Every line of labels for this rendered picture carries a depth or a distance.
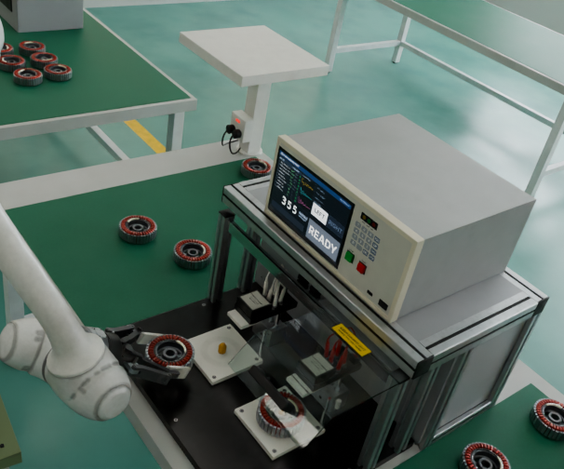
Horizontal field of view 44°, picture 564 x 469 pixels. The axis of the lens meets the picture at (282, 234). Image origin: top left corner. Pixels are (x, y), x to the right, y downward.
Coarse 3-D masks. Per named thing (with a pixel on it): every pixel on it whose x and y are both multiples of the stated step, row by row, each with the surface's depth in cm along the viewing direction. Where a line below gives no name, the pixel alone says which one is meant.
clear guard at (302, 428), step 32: (320, 320) 145; (256, 352) 136; (288, 352) 136; (320, 352) 137; (352, 352) 139; (256, 384) 133; (288, 384) 130; (320, 384) 130; (352, 384) 132; (384, 384) 133; (288, 416) 128; (320, 416) 125
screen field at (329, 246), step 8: (312, 224) 153; (312, 232) 153; (320, 232) 151; (312, 240) 154; (320, 240) 152; (328, 240) 150; (336, 240) 147; (320, 248) 152; (328, 248) 150; (336, 248) 148; (336, 256) 149
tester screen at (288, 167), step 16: (288, 160) 154; (288, 176) 155; (304, 176) 151; (272, 192) 162; (288, 192) 157; (304, 192) 152; (320, 192) 148; (272, 208) 163; (304, 208) 153; (336, 208) 145; (304, 224) 155; (320, 224) 150
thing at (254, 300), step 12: (240, 300) 168; (252, 300) 169; (264, 300) 170; (288, 300) 175; (228, 312) 170; (240, 312) 169; (252, 312) 166; (264, 312) 169; (276, 312) 171; (240, 324) 167; (252, 324) 169; (276, 324) 176
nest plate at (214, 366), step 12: (204, 336) 176; (216, 336) 176; (228, 336) 177; (240, 336) 178; (204, 348) 172; (216, 348) 173; (228, 348) 174; (240, 348) 174; (204, 360) 169; (216, 360) 170; (228, 360) 170; (204, 372) 166; (216, 372) 166; (228, 372) 167
